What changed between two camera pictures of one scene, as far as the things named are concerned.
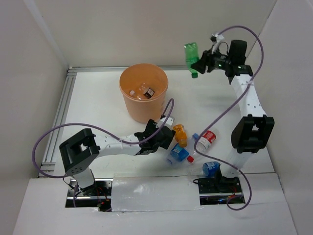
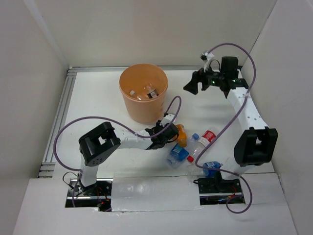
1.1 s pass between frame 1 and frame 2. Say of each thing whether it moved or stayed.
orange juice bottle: stayed
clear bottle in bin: stayed
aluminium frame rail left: stayed
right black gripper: moved
